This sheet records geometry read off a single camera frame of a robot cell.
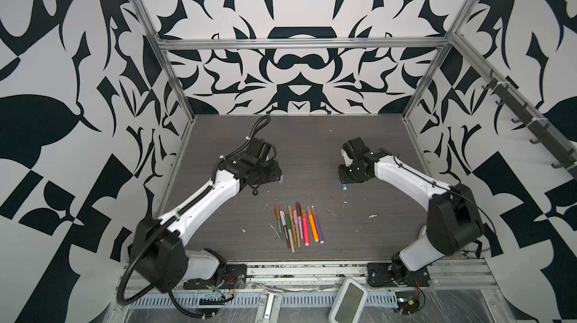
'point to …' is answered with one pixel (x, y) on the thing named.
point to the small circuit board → (407, 301)
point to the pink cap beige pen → (296, 222)
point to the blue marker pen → (345, 186)
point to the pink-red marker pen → (306, 227)
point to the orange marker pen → (312, 224)
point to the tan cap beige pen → (292, 230)
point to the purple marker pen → (317, 225)
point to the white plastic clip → (269, 306)
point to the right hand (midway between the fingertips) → (343, 176)
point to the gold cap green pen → (277, 215)
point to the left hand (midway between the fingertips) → (279, 169)
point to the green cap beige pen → (289, 227)
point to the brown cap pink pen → (300, 218)
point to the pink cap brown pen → (282, 215)
